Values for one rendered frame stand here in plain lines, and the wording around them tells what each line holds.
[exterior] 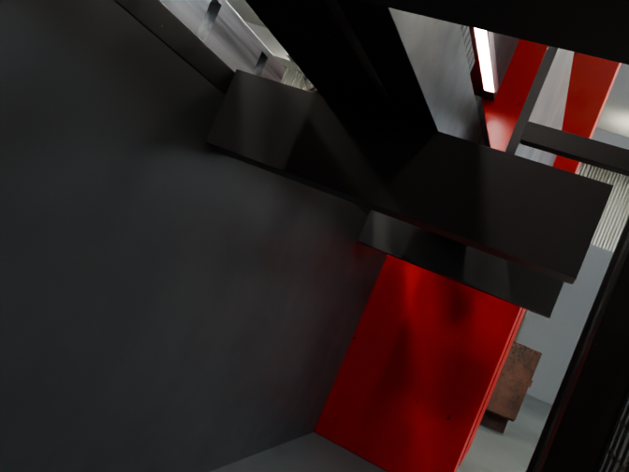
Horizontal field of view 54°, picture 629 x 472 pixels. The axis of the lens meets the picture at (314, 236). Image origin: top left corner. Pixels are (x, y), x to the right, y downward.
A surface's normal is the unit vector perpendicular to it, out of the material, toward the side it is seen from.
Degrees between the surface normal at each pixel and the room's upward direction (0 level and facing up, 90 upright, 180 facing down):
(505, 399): 90
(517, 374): 90
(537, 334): 80
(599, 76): 90
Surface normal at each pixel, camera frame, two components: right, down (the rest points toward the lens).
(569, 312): -0.19, -0.31
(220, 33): 0.86, 0.35
